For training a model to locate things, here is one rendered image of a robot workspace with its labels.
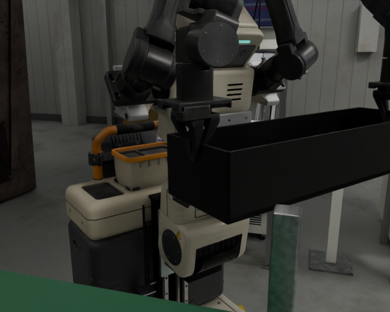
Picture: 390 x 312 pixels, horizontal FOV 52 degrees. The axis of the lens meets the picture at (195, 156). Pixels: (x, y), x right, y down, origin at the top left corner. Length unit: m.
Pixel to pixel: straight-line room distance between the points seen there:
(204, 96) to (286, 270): 0.28
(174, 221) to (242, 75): 0.44
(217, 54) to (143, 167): 0.84
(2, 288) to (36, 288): 0.05
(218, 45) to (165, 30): 0.34
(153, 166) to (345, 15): 5.01
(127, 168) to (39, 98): 6.35
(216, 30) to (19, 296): 0.44
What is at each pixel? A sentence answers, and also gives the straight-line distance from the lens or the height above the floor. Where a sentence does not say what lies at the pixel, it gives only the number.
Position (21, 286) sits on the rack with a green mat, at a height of 0.95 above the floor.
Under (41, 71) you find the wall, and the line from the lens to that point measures 7.51.
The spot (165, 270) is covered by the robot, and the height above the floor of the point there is 0.57.
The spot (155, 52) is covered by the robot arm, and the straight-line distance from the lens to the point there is 0.83.
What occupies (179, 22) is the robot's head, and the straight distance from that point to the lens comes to 0.99.
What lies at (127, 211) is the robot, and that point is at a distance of 1.29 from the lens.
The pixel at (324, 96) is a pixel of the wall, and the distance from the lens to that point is 6.10.
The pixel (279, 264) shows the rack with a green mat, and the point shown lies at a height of 1.04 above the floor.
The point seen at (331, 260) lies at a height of 0.03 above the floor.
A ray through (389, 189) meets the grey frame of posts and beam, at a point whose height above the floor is 0.39.
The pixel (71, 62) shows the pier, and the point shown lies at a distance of 6.83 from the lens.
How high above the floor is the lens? 1.27
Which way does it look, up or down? 15 degrees down
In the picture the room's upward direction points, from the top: straight up
